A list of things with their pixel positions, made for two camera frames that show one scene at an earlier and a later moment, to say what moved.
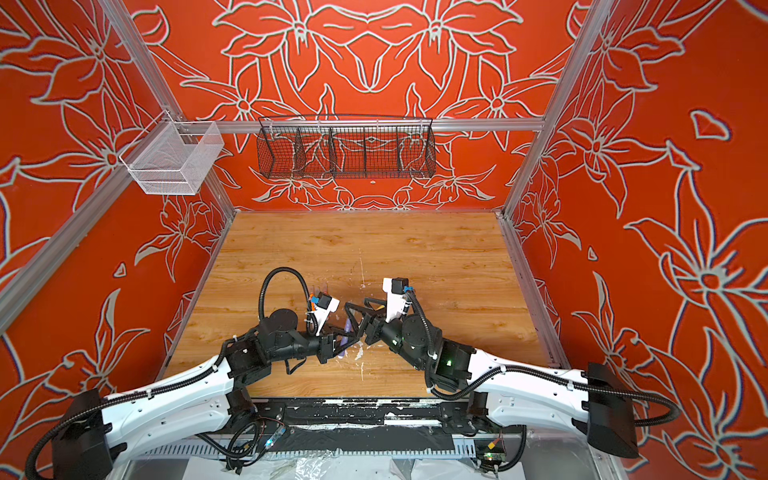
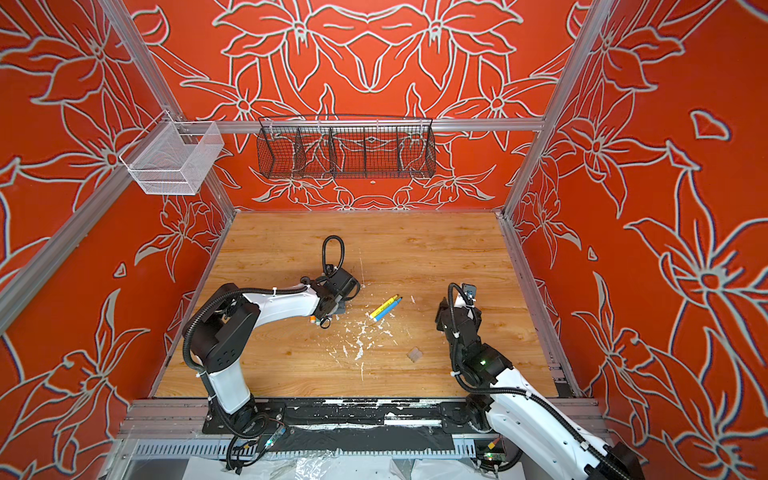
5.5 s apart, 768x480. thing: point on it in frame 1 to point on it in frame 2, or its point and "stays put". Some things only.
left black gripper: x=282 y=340 to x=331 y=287
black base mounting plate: x=367 y=412 stays put
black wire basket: x=340 y=146 stays put
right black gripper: x=376 y=333 to x=440 y=318
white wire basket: x=172 y=157 stays put
